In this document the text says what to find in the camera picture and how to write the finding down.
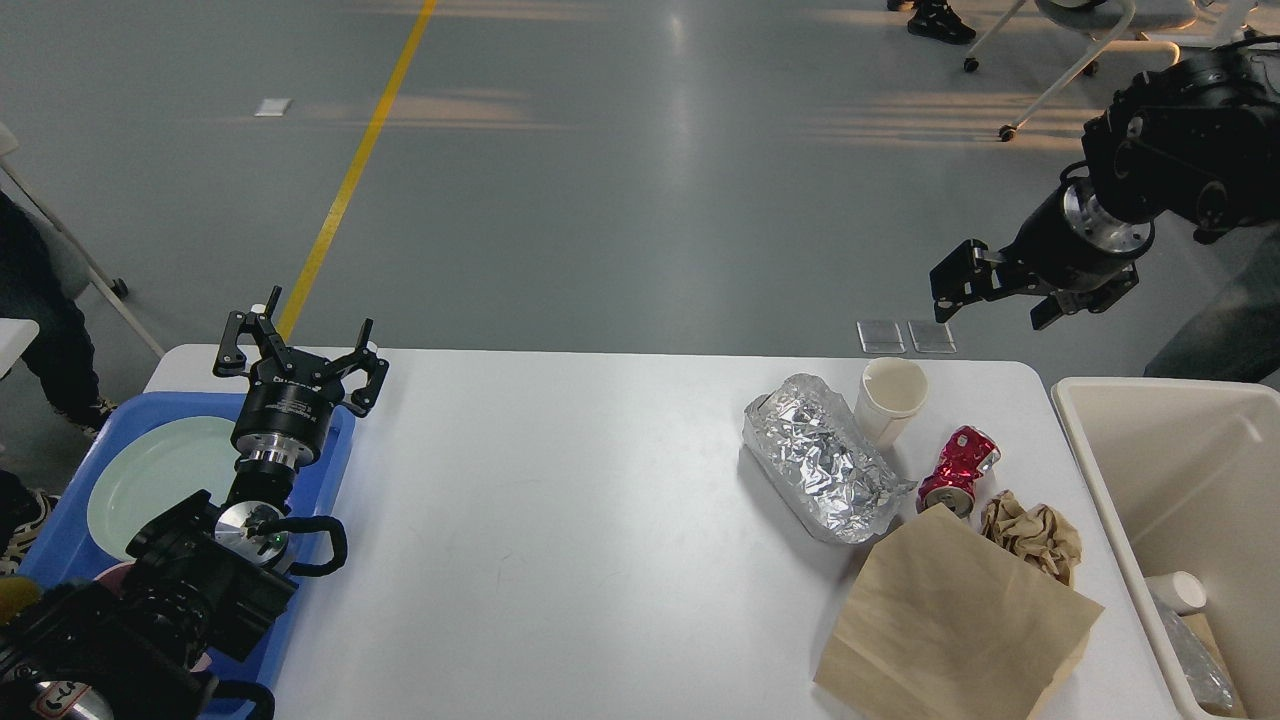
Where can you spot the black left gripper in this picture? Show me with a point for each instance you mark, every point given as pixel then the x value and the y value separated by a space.
pixel 285 420

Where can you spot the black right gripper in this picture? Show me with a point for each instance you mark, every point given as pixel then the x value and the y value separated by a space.
pixel 1071 249

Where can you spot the light green plate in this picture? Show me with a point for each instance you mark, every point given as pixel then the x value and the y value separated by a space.
pixel 157 470

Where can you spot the white paper cup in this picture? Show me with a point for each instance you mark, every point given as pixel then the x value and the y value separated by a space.
pixel 1179 591
pixel 892 391

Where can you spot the pink mug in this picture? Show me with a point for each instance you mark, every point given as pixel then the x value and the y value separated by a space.
pixel 113 579

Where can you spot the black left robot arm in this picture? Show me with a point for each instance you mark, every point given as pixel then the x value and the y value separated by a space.
pixel 205 575

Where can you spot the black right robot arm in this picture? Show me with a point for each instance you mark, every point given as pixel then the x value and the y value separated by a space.
pixel 1199 140

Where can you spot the right metal floor plate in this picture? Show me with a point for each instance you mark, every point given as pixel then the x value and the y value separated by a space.
pixel 932 338

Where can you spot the metal floor plate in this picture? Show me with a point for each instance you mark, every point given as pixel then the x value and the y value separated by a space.
pixel 932 338
pixel 879 337

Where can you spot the left metal floor plate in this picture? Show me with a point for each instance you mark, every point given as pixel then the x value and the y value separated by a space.
pixel 879 337

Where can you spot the crushed red can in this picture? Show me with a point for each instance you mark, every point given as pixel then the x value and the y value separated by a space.
pixel 965 458

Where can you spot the seated person at left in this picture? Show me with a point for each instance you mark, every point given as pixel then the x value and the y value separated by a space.
pixel 61 357

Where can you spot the beige plastic bin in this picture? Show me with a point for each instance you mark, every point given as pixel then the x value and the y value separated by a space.
pixel 1185 476

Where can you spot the grey chair at left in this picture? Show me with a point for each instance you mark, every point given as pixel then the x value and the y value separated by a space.
pixel 73 264

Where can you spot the crumpled brown paper ball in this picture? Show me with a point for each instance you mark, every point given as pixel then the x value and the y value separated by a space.
pixel 1040 536

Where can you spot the crumpled aluminium foil container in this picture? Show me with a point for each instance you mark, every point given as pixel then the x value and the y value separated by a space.
pixel 829 475

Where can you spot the person in white shorts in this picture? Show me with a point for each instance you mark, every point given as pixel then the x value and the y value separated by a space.
pixel 936 20

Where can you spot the white table at left edge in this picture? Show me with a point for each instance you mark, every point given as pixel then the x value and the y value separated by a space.
pixel 16 336

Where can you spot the blue plastic tray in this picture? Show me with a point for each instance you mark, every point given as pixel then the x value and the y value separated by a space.
pixel 66 551

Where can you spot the white paper cup in bin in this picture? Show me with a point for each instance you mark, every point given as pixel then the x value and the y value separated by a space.
pixel 1179 591

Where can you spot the brown paper bag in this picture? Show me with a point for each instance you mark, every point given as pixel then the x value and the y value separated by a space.
pixel 941 623

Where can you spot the teal mug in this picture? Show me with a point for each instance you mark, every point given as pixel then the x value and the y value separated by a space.
pixel 16 595

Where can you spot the brown cardboard in bin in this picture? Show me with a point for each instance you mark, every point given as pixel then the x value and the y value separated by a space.
pixel 1225 660

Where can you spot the clear plastic bottle in bin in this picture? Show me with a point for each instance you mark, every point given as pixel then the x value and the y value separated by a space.
pixel 1195 648

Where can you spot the white desk frame background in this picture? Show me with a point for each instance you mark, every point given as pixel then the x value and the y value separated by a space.
pixel 1217 23

